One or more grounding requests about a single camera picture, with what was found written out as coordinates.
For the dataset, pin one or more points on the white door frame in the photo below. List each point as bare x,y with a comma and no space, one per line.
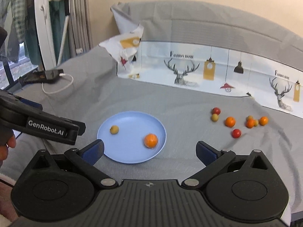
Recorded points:
44,33

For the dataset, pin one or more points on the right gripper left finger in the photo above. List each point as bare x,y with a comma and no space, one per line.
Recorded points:
55,187

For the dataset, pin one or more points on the person left hand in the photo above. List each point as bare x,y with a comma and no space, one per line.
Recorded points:
8,140

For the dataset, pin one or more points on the red tomato lower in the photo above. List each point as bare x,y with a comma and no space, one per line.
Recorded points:
236,133

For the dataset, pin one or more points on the grey bed sheet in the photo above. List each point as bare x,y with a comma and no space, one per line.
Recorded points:
97,93

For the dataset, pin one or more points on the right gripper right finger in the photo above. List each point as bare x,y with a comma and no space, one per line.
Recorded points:
239,187

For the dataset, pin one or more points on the large orange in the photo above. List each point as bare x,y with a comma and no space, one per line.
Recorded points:
230,122

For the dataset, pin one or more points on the hanging green clothes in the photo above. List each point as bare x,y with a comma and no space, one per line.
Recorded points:
18,19

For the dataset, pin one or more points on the black smartphone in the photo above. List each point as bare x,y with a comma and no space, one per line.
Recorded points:
49,77

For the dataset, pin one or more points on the blue plate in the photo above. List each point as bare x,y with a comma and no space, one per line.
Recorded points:
127,146

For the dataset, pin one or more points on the yellow-green round fruit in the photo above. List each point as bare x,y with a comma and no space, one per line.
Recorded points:
114,129

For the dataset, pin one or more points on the orange back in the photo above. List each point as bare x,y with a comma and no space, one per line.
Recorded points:
263,120

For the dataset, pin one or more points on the red tomato upper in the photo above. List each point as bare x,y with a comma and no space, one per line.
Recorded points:
216,111

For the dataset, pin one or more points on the red tomato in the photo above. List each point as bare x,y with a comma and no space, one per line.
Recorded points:
216,111
236,133

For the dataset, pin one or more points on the deer print pillowcase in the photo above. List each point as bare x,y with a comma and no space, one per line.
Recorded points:
207,69

